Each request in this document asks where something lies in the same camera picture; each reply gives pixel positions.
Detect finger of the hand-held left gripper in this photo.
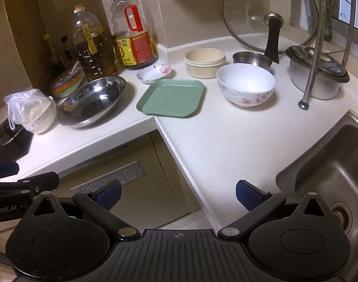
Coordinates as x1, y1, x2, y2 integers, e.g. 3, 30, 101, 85
0, 162, 20, 180
0, 172, 60, 197

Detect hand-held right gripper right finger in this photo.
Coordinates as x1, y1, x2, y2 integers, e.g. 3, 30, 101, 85
217, 179, 334, 240

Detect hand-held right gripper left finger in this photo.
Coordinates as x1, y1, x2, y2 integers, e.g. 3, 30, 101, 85
29, 179, 141, 242

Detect large steel basin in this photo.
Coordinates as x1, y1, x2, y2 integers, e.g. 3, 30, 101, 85
58, 76, 127, 129

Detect white floral bowl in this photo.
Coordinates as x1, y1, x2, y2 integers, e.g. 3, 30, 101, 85
217, 63, 276, 109

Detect green square plate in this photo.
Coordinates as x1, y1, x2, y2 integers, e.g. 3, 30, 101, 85
136, 79, 205, 118

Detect small floral saucer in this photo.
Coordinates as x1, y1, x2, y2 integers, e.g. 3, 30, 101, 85
136, 64, 173, 84

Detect small steel saucepan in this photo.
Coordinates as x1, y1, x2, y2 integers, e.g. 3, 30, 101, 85
232, 51, 273, 71

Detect beige round bowl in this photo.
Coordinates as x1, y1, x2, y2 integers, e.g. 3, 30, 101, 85
184, 48, 227, 79

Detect metal cabinet vent grille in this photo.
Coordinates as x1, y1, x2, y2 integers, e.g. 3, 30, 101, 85
70, 161, 146, 193

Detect black gas stove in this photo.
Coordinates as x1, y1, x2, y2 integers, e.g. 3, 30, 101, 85
0, 117, 34, 165

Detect white patterned bowl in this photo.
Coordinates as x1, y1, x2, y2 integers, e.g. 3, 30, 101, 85
20, 96, 57, 135

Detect beige base cabinet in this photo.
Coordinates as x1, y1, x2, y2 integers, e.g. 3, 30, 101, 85
48, 132, 209, 231

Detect clear plastic bag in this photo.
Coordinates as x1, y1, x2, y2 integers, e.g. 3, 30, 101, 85
4, 89, 48, 130

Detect steel sink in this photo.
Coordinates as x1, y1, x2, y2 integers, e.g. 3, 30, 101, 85
276, 110, 358, 282

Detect striped colourful bowl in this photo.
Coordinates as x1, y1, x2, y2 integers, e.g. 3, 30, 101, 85
48, 67, 85, 99

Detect small knotted plastic bag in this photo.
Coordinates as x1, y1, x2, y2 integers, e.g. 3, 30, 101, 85
68, 62, 85, 79

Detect steel pot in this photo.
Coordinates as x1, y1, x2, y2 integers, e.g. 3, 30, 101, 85
289, 62, 343, 100

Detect dark bottle yellow cap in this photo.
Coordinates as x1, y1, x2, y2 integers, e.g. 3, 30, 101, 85
42, 33, 60, 69

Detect dark bottle black cap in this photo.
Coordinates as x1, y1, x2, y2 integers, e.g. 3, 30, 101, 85
60, 35, 74, 63

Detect large oil bottle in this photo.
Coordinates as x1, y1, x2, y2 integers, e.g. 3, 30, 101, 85
72, 4, 118, 82

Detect steel pot lid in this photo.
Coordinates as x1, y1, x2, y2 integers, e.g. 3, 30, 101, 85
286, 45, 350, 83

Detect window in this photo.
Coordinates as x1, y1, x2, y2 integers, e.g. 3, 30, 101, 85
338, 0, 358, 37

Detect red-handled sauce bottle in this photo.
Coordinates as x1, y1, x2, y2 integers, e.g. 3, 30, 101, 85
111, 0, 158, 71

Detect glass pot lid black handle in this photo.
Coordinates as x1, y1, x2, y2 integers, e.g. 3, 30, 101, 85
223, 0, 319, 65

